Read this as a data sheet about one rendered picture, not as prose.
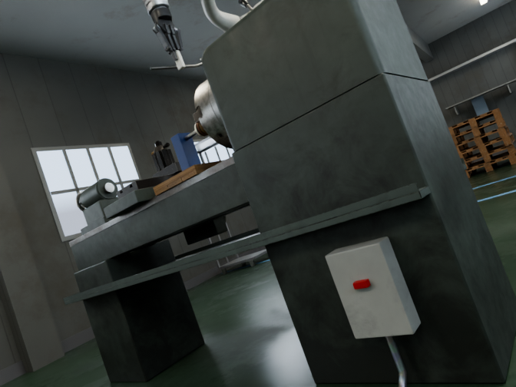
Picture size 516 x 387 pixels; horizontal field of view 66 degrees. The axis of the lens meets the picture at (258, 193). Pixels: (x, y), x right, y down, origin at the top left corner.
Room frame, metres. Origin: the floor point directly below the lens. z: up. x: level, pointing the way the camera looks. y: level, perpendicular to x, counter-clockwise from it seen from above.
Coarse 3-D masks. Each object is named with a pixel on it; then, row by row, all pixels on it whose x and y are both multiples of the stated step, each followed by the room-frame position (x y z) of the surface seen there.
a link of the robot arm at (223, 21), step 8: (200, 0) 1.61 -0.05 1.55; (208, 0) 1.59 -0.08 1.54; (208, 8) 1.64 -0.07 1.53; (216, 8) 1.67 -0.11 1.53; (208, 16) 1.69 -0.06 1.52; (216, 16) 1.70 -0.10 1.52; (224, 16) 1.74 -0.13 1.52; (232, 16) 1.78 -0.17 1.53; (216, 24) 1.75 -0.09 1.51; (224, 24) 1.76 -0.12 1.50; (232, 24) 1.78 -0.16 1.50; (224, 32) 1.83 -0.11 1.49
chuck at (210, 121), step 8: (200, 88) 1.56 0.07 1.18; (208, 88) 1.51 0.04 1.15; (200, 96) 1.53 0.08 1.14; (208, 96) 1.50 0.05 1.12; (200, 104) 1.53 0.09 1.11; (208, 104) 1.50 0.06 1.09; (208, 112) 1.51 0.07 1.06; (200, 120) 1.55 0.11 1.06; (208, 120) 1.53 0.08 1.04; (216, 120) 1.51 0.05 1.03; (208, 128) 1.55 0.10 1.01; (216, 128) 1.54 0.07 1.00; (224, 128) 1.52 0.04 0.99; (216, 136) 1.56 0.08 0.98; (224, 136) 1.56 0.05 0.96; (224, 144) 1.61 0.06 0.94
